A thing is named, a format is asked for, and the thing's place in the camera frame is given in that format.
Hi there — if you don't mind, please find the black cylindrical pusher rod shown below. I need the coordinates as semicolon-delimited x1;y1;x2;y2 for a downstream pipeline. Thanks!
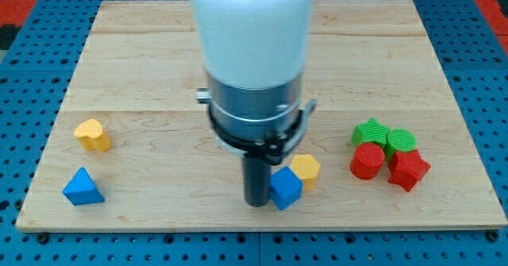
242;157;271;207

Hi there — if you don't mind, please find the green star block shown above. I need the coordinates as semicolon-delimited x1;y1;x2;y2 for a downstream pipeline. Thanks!
351;118;390;148

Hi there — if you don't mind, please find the red star block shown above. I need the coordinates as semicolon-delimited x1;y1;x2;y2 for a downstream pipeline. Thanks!
387;149;431;192

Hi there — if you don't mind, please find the blue cube block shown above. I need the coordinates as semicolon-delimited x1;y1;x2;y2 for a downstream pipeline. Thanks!
269;167;303;210

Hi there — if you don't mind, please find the red cylinder block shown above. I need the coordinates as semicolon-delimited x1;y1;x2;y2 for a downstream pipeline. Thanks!
349;142;385;180

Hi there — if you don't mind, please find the yellow heart block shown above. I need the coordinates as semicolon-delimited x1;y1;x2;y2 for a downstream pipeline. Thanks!
73;118;112;152

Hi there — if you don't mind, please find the green cylinder block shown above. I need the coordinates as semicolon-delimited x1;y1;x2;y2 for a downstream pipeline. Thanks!
384;129;417;163

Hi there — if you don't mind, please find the wooden board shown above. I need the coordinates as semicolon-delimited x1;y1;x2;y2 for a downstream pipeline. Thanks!
16;0;507;233

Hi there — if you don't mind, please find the yellow hexagon block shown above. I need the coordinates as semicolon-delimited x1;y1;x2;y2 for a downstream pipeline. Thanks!
290;154;321;191

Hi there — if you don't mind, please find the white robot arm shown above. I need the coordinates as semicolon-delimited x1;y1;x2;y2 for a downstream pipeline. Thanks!
187;0;316;207

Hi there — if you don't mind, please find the blue triangle block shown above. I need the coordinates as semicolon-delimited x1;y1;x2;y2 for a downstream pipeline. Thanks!
62;168;105;206

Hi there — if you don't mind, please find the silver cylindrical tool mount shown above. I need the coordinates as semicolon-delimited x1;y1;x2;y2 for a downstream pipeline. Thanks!
196;73;317;165

